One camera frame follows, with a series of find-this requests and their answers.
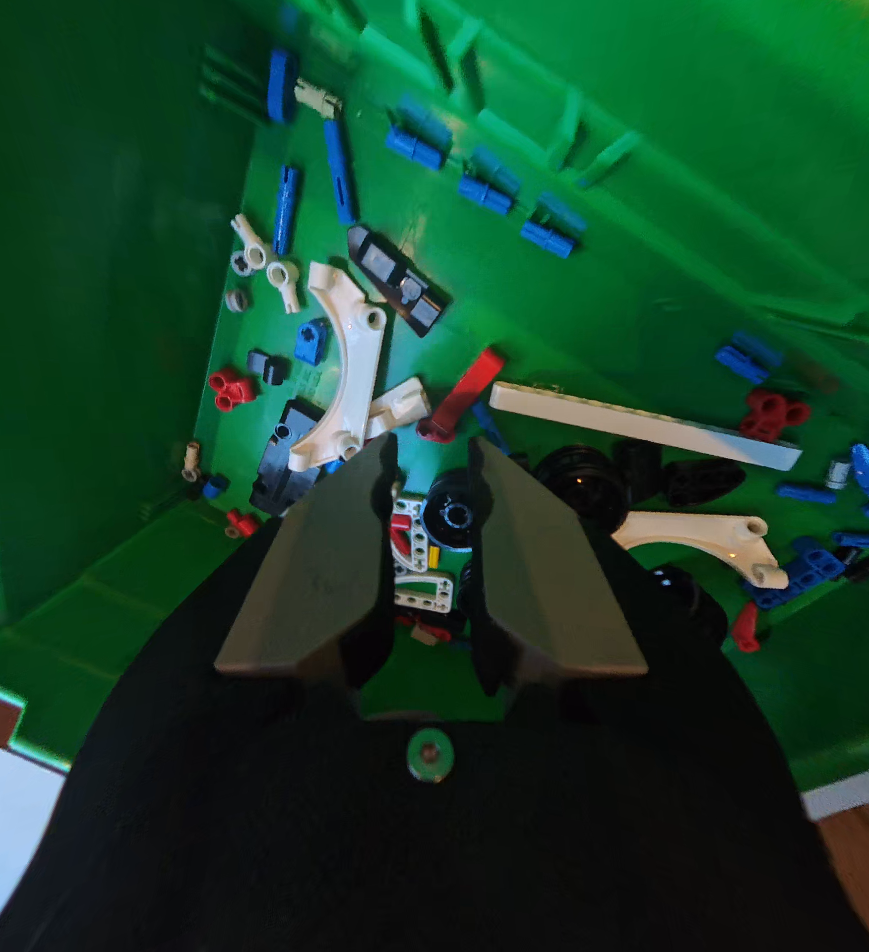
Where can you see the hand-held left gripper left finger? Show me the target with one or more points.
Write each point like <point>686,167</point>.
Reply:
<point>308,595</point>

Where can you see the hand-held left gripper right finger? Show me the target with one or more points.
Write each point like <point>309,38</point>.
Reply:
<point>553,595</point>

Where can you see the green plastic bin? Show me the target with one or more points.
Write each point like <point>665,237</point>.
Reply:
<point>628,149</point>

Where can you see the black toy wheel rim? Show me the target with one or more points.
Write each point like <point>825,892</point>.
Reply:
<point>691,602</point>
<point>579,487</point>
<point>453,513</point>

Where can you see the black curved toy panel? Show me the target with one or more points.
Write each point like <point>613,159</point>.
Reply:
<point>702,483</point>

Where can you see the long white toy beam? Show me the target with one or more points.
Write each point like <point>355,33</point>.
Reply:
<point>628,424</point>

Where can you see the red angled toy beam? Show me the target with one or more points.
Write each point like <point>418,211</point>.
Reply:
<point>464,394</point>

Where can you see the black stickered toy panel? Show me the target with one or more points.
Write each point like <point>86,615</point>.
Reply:
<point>397,282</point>

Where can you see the loose small toy bricks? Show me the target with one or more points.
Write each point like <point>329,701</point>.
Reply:
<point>339,171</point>

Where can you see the white toy frame piece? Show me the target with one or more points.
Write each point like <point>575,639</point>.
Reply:
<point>423,593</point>

